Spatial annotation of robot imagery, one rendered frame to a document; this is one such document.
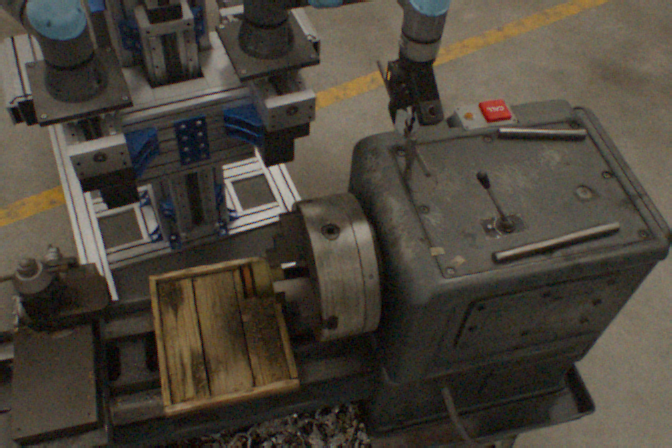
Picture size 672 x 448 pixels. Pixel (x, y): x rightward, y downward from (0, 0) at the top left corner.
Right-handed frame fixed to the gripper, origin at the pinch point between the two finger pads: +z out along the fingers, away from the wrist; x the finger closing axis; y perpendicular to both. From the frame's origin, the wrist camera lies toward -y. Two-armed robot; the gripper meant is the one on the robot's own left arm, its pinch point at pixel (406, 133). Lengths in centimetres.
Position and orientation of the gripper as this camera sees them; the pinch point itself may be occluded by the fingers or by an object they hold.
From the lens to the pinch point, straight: 146.7
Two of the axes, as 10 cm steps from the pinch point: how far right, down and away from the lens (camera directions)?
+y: -2.5, -7.9, 5.6
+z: -0.6, 5.9, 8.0
